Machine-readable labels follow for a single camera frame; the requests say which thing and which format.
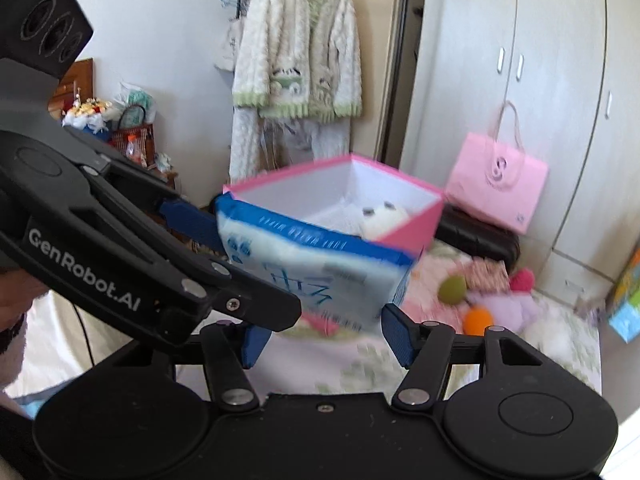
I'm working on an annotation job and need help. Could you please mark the pink cardboard box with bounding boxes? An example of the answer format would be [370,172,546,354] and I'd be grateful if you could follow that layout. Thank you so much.
[222,154,446,261]

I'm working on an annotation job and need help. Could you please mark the pink floral cloth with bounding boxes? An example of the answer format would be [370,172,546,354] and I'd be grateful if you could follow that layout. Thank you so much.
[465,257,511,292]

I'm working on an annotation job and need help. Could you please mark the green ball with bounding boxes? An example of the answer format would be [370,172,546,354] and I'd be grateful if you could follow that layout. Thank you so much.
[439,276,468,306]

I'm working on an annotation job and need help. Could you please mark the dark door frame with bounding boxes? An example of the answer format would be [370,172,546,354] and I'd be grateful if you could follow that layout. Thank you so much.
[379,0,416,163]

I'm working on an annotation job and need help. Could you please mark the orange ball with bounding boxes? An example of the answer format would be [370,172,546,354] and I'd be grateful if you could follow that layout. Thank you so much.
[462,307,493,336]

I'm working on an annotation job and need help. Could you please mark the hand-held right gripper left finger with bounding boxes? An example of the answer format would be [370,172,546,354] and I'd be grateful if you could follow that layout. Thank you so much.
[150,322,273,407]

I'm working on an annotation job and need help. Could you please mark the white tote bag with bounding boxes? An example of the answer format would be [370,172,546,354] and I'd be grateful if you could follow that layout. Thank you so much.
[215,15,246,72]

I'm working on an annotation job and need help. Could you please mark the black cable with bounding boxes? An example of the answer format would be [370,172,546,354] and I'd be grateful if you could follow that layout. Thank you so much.
[74,304,97,367]

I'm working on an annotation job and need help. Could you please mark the white wardrobe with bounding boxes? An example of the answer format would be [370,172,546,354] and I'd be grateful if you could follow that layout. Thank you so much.
[400,0,640,306]

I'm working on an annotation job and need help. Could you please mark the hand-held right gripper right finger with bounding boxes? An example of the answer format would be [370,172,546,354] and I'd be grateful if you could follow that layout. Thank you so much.
[381,305,546,407]

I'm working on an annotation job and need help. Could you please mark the woven basket bag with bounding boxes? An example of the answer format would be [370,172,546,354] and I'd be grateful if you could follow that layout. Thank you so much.
[111,105,157,162]

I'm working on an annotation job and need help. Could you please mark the pink shopping bag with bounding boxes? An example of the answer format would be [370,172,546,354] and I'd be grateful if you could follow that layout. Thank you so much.
[445,101,549,235]

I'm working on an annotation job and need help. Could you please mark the white fluffy cardigan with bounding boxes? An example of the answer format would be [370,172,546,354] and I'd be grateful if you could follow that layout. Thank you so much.
[231,0,362,123]

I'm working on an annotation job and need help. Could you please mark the blue and white tissue pack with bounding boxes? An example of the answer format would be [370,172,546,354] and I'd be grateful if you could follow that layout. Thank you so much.
[215,192,416,333]

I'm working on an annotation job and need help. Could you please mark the flower bouquet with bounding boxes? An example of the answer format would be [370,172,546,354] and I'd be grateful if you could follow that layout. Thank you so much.
[62,97,113,135]

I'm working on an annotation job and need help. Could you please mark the black suitcase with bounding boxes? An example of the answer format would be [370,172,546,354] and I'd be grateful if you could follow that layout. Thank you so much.
[437,205,521,272]

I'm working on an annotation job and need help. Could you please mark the floral bed sheet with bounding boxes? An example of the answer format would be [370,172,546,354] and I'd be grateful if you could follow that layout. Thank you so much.
[15,240,603,411]

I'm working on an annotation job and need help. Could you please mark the white snowman plush toy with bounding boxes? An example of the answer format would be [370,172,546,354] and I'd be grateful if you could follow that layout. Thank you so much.
[360,202,411,241]

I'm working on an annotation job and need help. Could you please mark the person's left forearm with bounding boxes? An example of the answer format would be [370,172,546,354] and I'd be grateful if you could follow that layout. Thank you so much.
[0,272,48,391]

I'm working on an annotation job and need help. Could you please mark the white plastic bag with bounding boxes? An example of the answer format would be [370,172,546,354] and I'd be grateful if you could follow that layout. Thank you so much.
[115,81,157,122]

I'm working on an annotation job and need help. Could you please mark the wooden dresser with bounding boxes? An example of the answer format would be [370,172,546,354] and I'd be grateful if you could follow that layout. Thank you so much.
[47,58,95,117]

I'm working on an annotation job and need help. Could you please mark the colourful gift bag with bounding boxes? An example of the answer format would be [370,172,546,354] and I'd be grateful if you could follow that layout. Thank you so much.
[607,250,640,343]

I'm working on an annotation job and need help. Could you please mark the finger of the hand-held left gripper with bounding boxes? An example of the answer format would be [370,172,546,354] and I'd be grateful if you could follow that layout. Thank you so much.
[65,127,223,253]
[100,195,302,332]

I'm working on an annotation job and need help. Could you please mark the white fluffy pants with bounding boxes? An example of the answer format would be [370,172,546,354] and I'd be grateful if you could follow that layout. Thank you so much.
[229,107,351,186]

